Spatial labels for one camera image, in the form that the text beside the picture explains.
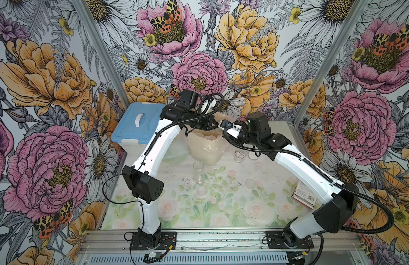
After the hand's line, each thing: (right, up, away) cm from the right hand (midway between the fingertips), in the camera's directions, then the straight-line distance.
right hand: (227, 132), depth 77 cm
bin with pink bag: (-9, -7, +4) cm, 12 cm away
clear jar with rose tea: (+9, -12, +18) cm, 23 cm away
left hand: (-5, +1, -2) cm, 6 cm away
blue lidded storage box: (-50, +5, +19) cm, 54 cm away
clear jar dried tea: (-13, -19, +3) cm, 23 cm away
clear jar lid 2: (+14, -28, +15) cm, 34 cm away
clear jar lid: (-13, -31, +13) cm, 36 cm away
